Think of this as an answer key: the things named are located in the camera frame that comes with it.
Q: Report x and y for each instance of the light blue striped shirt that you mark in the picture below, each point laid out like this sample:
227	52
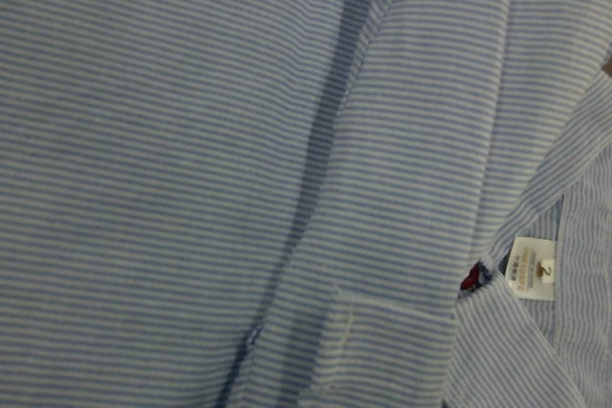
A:
305	203

